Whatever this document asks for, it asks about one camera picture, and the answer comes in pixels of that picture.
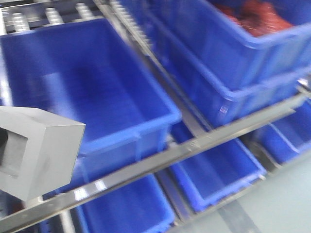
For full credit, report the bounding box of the red mesh bag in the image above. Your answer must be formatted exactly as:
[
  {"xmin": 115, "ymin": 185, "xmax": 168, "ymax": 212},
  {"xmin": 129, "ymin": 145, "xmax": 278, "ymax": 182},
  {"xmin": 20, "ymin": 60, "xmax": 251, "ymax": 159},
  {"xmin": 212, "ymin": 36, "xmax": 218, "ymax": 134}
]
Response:
[{"xmin": 214, "ymin": 0, "xmax": 294, "ymax": 37}]

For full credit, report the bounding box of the stainless steel rack frame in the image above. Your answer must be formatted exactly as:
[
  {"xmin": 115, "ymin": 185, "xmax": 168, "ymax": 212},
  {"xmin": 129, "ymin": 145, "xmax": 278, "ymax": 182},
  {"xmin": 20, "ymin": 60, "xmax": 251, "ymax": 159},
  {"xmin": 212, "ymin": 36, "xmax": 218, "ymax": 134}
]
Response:
[{"xmin": 0, "ymin": 0, "xmax": 311, "ymax": 233}]

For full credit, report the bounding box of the gray hollow square base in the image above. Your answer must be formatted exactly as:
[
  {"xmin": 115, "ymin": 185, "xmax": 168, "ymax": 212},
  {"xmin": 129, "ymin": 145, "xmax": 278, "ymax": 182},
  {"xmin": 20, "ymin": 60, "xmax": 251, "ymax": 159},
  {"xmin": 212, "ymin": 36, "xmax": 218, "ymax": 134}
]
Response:
[{"xmin": 0, "ymin": 106, "xmax": 86, "ymax": 201}]

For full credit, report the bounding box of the large empty blue bin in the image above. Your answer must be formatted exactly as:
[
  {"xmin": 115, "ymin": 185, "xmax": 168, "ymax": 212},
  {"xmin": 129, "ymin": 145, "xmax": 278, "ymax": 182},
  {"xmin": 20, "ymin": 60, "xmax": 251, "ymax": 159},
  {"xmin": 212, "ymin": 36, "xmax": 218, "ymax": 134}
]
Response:
[{"xmin": 0, "ymin": 19, "xmax": 181, "ymax": 193}]

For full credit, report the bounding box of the blue bin with red bags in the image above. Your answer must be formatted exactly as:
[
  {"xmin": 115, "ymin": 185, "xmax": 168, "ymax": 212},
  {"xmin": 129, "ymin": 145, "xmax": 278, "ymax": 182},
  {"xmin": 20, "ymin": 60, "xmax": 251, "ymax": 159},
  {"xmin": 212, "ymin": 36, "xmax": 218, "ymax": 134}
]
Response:
[{"xmin": 144, "ymin": 0, "xmax": 311, "ymax": 127}]

